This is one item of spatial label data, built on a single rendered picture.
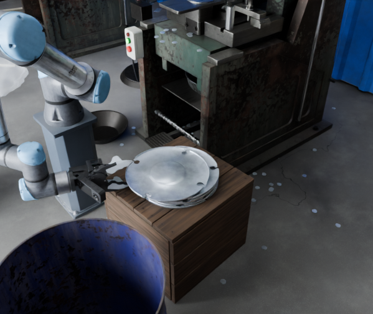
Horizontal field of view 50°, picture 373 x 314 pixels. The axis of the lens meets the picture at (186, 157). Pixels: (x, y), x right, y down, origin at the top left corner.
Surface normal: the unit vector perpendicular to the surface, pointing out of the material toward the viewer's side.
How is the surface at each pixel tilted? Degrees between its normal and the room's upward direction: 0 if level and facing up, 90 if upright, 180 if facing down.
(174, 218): 0
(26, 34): 85
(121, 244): 88
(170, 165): 0
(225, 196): 0
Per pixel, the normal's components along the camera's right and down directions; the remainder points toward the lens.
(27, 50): 0.90, 0.19
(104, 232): -0.17, 0.58
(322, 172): 0.00, -0.79
